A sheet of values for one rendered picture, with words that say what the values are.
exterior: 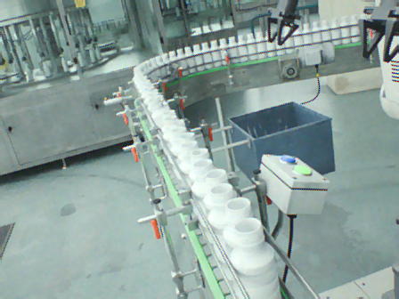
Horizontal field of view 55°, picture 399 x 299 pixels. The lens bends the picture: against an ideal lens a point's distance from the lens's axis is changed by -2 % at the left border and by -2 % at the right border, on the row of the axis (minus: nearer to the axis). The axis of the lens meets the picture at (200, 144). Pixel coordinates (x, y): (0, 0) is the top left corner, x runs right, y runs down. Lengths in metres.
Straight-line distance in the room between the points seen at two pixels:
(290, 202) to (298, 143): 0.76
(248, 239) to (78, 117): 3.87
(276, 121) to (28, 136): 3.14
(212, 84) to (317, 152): 1.24
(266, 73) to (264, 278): 2.17
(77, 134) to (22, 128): 0.56
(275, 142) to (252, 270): 0.95
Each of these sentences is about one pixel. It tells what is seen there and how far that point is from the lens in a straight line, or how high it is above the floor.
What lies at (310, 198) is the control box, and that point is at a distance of 0.75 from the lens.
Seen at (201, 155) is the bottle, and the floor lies 1.16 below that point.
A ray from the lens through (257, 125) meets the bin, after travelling 1.73.
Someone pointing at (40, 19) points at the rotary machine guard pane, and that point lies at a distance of 4.25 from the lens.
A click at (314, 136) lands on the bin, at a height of 0.90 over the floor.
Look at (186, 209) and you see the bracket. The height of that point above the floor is 1.08.
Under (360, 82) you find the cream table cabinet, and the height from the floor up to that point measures 0.11.
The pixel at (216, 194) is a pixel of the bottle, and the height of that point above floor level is 1.16.
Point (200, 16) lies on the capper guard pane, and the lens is 6.29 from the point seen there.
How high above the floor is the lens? 1.45
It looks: 20 degrees down
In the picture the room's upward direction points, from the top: 12 degrees counter-clockwise
